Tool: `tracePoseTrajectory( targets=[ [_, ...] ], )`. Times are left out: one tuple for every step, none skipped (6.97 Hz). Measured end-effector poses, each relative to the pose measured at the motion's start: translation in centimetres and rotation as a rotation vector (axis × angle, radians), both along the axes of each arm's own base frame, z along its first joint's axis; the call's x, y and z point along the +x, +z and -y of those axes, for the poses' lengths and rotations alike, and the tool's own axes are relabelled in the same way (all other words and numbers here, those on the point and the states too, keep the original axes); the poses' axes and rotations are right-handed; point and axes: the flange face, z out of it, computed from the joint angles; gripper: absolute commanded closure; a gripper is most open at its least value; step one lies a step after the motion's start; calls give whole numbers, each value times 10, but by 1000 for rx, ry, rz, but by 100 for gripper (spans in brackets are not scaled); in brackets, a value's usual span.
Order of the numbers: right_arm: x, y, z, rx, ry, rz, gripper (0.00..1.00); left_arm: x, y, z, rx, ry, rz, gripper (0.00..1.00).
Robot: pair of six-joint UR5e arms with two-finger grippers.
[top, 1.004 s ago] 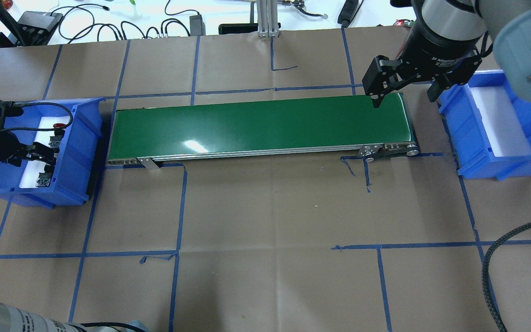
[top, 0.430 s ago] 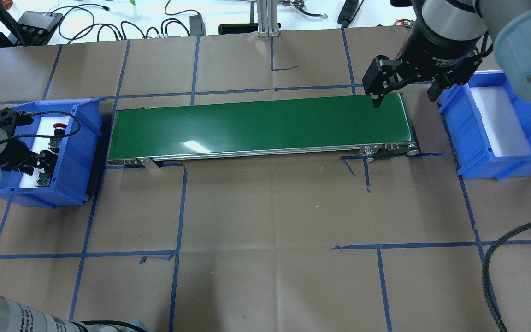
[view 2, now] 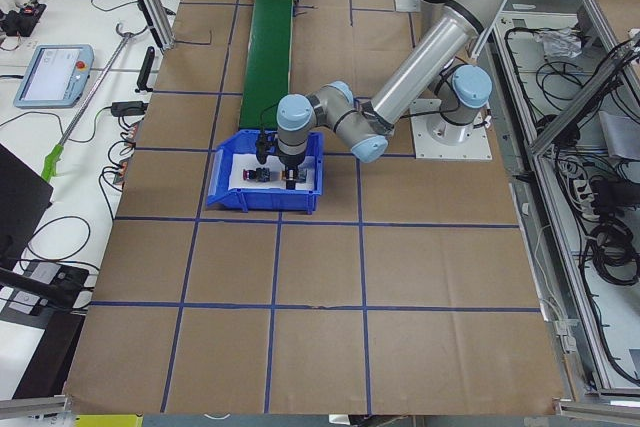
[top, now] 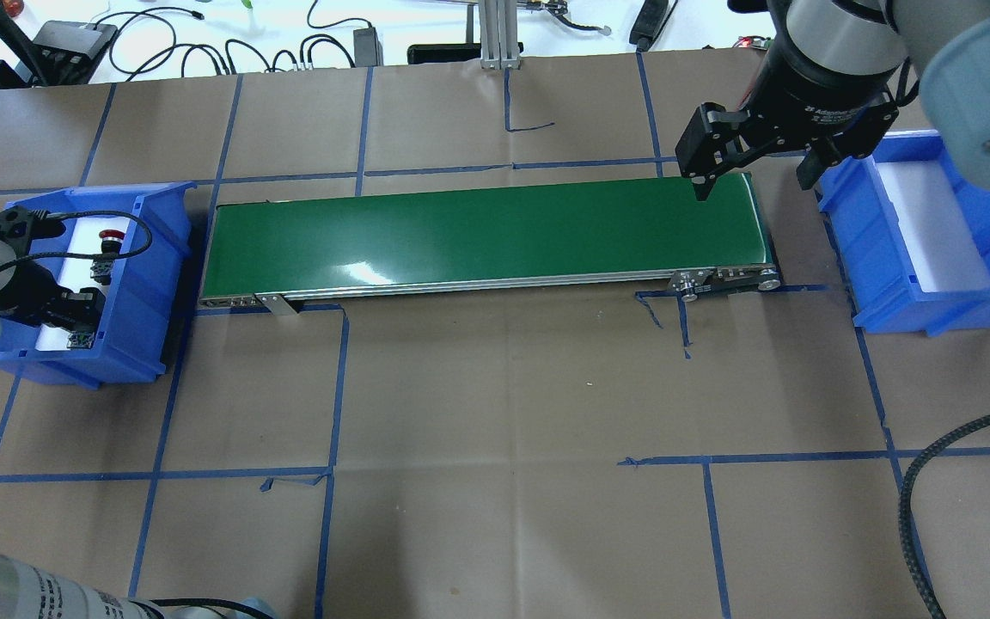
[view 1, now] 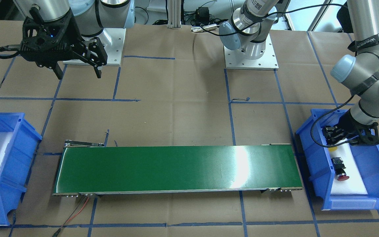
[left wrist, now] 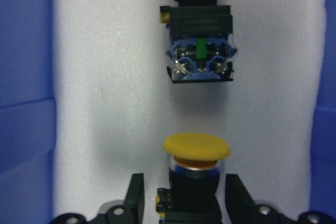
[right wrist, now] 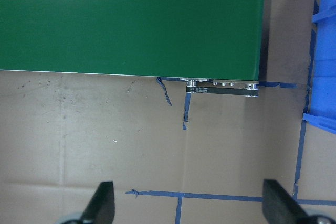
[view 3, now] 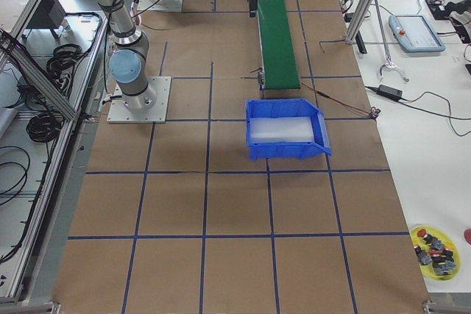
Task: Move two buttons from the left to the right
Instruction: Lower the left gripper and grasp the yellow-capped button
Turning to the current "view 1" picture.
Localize red black wire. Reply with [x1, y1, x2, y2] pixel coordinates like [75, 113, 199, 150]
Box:
[51, 196, 91, 237]

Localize blue plastic bin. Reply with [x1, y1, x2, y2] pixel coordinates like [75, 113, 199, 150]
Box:
[0, 113, 42, 225]
[296, 109, 379, 210]

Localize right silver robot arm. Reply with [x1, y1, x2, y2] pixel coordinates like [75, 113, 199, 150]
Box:
[14, 0, 135, 79]

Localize black braided cable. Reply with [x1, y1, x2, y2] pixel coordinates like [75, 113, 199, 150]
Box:
[310, 95, 356, 147]

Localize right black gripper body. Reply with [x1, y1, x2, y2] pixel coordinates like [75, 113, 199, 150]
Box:
[18, 15, 86, 67]

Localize yellow push button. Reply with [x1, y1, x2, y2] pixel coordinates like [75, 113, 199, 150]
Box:
[328, 146, 338, 152]

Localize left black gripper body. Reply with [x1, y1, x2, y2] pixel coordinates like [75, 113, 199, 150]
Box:
[339, 110, 379, 146]

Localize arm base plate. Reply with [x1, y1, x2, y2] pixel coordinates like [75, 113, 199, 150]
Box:
[63, 28, 126, 66]
[223, 35, 279, 70]

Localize red push button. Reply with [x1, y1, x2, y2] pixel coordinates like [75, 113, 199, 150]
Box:
[331, 157, 349, 182]

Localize green conveyor belt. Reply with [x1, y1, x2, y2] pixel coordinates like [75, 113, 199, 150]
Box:
[53, 144, 303, 196]

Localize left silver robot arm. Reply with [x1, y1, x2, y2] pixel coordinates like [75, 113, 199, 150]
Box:
[218, 0, 379, 147]

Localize aluminium frame post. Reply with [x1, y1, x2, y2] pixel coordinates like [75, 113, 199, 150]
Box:
[166, 0, 184, 29]

